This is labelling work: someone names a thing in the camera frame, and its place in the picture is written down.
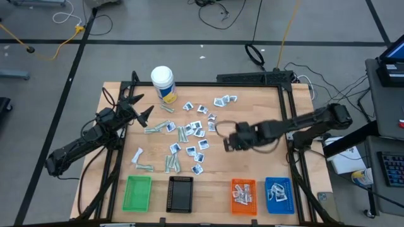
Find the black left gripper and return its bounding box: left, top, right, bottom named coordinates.
left=117, top=94, right=155, bottom=128

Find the black plastic basket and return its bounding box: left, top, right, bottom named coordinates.
left=165, top=175, right=194, bottom=214

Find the black keyboard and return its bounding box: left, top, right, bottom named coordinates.
left=377, top=151, right=404, bottom=187

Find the blue plastic basket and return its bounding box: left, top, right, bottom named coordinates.
left=264, top=177, right=295, bottom=216

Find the grey phone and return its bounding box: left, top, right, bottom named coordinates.
left=316, top=190, right=335, bottom=218

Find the long grey floor bar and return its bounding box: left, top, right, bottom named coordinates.
left=8, top=0, right=67, bottom=8

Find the white cable by table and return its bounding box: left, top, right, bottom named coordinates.
left=296, top=74, right=316, bottom=101

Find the lying wipes canister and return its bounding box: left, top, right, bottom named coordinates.
left=351, top=168, right=375, bottom=187

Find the black looped floor cable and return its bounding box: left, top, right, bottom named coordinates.
left=82, top=0, right=114, bottom=36

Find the green plastic basket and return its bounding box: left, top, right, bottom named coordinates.
left=122, top=175, right=153, bottom=212

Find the black perforated bar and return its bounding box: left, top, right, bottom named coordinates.
left=216, top=69, right=295, bottom=85

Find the white floor cable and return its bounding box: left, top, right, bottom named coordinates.
left=52, top=0, right=83, bottom=26

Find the orange plastic basket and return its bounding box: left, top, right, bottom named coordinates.
left=230, top=178, right=258, bottom=216

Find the yellow straight floor cable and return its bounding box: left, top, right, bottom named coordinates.
left=276, top=0, right=300, bottom=70

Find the black chair base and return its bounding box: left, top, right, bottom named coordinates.
left=0, top=96, right=13, bottom=117

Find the grey floor object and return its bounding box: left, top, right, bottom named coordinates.
left=83, top=0, right=122, bottom=9

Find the black cable bundle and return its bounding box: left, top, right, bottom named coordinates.
left=283, top=61, right=376, bottom=120

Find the grey desk top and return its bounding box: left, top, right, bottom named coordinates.
left=365, top=58, right=404, bottom=141

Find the black coiled floor cable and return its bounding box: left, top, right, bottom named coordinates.
left=244, top=0, right=266, bottom=72

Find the black tangled floor cable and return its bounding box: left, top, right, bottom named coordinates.
left=187, top=0, right=247, bottom=31

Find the grey desk with keyboard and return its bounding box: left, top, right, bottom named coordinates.
left=364, top=135, right=404, bottom=217

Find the black device with labels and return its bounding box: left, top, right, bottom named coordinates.
left=375, top=61, right=404, bottom=88

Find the yellow floor cable with plug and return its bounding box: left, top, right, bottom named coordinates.
left=0, top=23, right=86, bottom=61

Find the monitor with blue screen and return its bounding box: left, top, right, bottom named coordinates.
left=378, top=33, right=404, bottom=64

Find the white-lidded wipes canister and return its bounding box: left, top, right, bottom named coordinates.
left=150, top=65, right=177, bottom=105

